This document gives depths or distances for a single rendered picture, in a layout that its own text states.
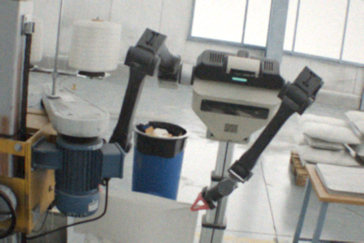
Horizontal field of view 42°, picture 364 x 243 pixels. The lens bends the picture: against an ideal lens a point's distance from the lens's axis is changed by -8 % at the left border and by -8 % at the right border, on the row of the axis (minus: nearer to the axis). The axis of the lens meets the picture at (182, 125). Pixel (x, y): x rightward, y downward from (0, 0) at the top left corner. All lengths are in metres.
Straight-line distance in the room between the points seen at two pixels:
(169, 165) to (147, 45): 2.55
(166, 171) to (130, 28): 6.08
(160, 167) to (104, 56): 2.61
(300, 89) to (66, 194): 0.83
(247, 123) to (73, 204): 1.01
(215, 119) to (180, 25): 7.60
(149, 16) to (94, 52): 8.31
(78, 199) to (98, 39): 0.50
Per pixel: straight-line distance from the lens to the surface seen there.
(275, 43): 9.45
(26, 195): 1.58
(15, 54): 1.47
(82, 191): 1.59
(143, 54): 1.67
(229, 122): 2.31
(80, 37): 1.61
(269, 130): 1.78
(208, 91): 2.18
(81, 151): 1.54
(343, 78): 10.25
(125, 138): 1.86
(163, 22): 9.87
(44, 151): 1.56
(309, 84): 1.72
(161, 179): 4.19
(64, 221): 2.46
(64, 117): 1.50
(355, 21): 10.18
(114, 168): 1.60
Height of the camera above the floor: 1.82
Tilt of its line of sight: 15 degrees down
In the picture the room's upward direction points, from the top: 7 degrees clockwise
